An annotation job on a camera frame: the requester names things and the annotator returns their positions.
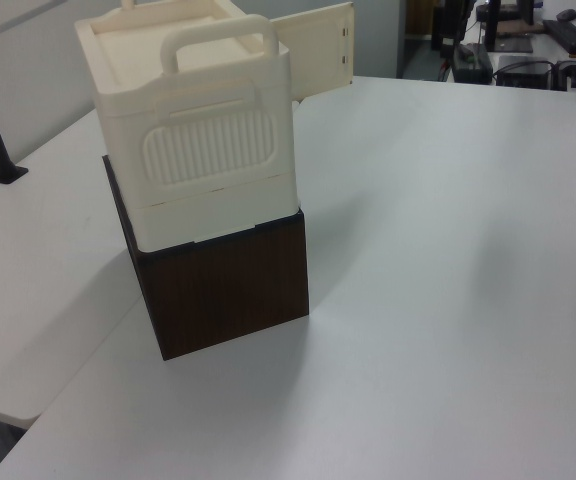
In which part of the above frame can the long white plastic strip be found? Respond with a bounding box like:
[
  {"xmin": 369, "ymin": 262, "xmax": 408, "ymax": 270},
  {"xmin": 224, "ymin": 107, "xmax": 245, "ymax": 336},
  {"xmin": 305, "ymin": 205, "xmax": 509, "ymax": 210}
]
[{"xmin": 271, "ymin": 1, "xmax": 355, "ymax": 104}]

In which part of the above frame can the dark metal base block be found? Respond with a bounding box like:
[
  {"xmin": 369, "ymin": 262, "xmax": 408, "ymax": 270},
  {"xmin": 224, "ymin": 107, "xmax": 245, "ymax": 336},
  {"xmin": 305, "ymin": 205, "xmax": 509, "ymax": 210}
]
[{"xmin": 101, "ymin": 154, "xmax": 311, "ymax": 362}]

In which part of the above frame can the black slim monitor stand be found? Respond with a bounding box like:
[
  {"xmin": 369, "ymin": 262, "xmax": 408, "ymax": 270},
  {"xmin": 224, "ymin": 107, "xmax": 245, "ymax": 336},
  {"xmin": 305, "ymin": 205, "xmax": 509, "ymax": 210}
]
[{"xmin": 430, "ymin": 0, "xmax": 474, "ymax": 51}]

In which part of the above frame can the black electronics box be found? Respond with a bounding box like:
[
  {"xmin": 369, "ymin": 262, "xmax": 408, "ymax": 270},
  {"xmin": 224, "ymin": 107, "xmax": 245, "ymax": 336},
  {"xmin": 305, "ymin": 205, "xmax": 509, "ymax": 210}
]
[{"xmin": 495, "ymin": 54, "xmax": 555, "ymax": 89}]

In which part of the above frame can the black monitor stand with plate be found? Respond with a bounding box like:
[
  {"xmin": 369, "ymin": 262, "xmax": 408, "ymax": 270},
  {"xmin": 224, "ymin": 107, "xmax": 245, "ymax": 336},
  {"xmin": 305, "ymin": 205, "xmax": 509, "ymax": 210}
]
[{"xmin": 476, "ymin": 0, "xmax": 535, "ymax": 55}]

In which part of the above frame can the cream plastic tray with handles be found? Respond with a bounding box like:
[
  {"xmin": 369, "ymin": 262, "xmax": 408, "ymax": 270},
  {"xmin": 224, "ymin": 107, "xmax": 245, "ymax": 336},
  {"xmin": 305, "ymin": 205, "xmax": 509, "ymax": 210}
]
[{"xmin": 74, "ymin": 0, "xmax": 303, "ymax": 251}]

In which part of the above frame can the cream cabinet carry handle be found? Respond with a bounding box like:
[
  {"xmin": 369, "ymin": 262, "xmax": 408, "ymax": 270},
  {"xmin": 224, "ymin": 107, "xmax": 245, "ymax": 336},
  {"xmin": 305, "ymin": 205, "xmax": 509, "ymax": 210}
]
[{"xmin": 160, "ymin": 13, "xmax": 280, "ymax": 76}]

